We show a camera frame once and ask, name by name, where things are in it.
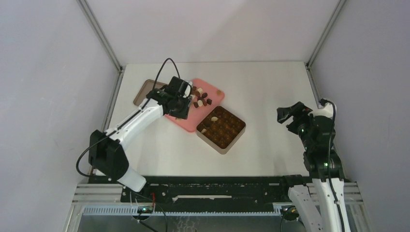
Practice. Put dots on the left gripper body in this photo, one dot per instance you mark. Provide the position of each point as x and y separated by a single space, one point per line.
181 109

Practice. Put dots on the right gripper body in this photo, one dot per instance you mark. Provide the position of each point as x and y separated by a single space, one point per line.
302 119

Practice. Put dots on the gold chocolate box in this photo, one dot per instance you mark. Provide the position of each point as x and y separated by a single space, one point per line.
222 134

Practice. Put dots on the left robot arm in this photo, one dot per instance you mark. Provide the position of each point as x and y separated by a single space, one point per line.
107 151

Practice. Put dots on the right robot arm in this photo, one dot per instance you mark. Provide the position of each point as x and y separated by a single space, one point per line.
316 130

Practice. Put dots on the pink plastic tray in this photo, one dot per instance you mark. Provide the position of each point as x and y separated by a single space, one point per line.
196 115

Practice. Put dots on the brown box lid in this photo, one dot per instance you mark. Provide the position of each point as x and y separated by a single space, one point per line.
145 89

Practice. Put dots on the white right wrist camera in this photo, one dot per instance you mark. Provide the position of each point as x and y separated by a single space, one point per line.
327 109

